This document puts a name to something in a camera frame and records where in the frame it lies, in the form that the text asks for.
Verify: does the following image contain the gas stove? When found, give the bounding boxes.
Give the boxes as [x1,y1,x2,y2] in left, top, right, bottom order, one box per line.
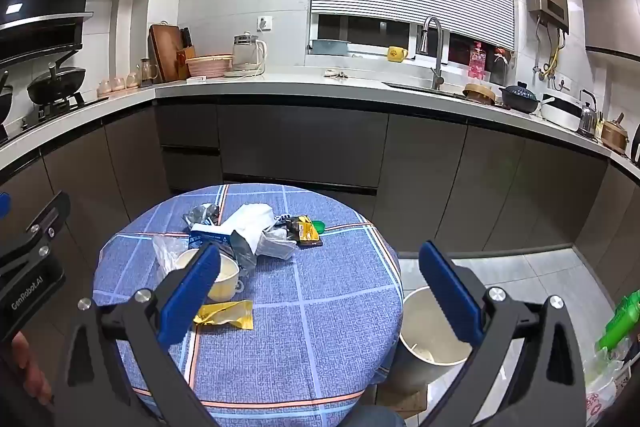
[0,92,102,144]

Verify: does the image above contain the person's jeans leg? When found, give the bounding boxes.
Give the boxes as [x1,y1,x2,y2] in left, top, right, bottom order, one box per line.
[349,404,407,427]

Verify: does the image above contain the green plastic bottle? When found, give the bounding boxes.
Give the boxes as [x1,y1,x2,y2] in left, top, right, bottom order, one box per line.
[597,289,640,351]

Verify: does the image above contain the pink detergent bottle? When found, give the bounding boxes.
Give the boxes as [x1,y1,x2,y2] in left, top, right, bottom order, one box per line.
[468,41,489,80]

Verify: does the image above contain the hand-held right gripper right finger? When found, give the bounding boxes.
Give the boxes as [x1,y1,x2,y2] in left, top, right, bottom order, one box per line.
[418,239,586,427]

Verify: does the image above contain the dark lower kitchen cabinets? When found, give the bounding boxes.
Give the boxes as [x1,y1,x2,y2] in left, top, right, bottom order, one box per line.
[0,93,640,310]

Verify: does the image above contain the brown clay pot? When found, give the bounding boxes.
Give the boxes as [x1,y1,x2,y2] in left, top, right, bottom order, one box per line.
[599,112,630,156]

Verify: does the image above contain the white kitchen countertop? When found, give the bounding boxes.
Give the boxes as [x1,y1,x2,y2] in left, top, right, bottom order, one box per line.
[0,66,640,188]

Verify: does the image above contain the dark blue casserole pot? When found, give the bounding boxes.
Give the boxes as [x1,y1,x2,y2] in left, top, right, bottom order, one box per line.
[499,81,541,116]

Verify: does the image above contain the silver foil wrapper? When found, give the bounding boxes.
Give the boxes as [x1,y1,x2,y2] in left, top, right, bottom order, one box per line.
[183,203,221,229]

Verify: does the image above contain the steel kitchen faucet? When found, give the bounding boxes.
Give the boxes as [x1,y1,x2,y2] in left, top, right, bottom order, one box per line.
[417,15,446,90]

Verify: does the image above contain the black wok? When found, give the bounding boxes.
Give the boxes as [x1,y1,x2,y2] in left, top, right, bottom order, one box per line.
[27,63,87,106]

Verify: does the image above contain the blue plaid tablecloth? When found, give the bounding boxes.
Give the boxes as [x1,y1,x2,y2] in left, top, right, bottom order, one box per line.
[92,183,405,418]

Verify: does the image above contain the wooden cutting board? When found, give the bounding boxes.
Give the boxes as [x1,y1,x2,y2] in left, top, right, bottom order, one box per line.
[148,22,184,83]

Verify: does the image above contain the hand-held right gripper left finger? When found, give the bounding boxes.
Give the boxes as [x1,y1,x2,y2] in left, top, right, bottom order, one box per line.
[52,242,222,427]

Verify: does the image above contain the cream ceramic cup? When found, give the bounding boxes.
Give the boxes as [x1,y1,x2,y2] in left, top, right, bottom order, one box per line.
[172,249,239,303]

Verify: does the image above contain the grey foil pouch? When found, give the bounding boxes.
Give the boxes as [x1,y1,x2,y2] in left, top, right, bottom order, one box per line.
[231,231,259,271]

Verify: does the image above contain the black yellow snack packet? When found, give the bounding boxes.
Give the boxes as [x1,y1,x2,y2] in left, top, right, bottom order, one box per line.
[284,215,324,249]

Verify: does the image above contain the person's left hand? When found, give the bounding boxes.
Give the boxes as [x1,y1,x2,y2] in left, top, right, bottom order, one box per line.
[10,334,54,406]

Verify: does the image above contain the steel kettle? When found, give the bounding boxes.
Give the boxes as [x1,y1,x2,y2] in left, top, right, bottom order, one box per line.
[578,89,601,138]

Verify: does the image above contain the yellow gas hose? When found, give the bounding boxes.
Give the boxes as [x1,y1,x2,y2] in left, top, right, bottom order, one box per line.
[542,29,567,78]

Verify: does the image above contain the dark glass jar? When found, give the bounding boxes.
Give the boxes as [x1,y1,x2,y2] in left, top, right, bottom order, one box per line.
[492,48,514,86]

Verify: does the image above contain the bamboo steamer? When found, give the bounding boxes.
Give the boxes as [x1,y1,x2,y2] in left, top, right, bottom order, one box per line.
[462,82,496,107]

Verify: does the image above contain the white rice cooker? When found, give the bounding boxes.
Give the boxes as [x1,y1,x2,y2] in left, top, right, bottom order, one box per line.
[541,92,584,132]

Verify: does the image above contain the white paper leaflet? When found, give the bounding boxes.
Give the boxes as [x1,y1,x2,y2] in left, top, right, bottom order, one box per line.
[226,203,277,254]

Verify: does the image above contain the kitchen sink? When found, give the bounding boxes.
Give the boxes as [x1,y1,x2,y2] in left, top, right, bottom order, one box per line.
[382,81,469,100]

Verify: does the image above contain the pink woven basket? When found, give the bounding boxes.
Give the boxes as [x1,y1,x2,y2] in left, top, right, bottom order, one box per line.
[185,54,234,79]

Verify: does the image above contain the grey plastic packet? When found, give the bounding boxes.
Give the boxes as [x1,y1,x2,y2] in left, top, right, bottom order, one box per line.
[257,227,299,261]

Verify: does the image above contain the beige upper cabinet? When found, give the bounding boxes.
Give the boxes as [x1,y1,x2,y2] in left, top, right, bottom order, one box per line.
[579,0,640,56]

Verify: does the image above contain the white round waste bin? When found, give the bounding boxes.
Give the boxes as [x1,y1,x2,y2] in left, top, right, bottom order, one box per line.
[397,286,474,396]

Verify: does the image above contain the black range hood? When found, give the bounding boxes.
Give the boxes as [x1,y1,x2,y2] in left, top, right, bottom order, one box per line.
[0,0,94,64]

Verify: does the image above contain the yellow snack wrapper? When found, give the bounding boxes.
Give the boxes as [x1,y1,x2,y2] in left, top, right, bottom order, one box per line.
[193,300,255,331]

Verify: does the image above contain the blue white carton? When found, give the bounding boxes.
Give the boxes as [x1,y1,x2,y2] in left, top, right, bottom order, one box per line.
[189,223,234,251]

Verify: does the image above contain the knife block with knives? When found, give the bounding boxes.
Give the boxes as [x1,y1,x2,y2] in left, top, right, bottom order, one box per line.
[175,27,197,80]

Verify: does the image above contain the white plastic bag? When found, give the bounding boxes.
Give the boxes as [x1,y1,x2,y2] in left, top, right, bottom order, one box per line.
[582,341,635,427]

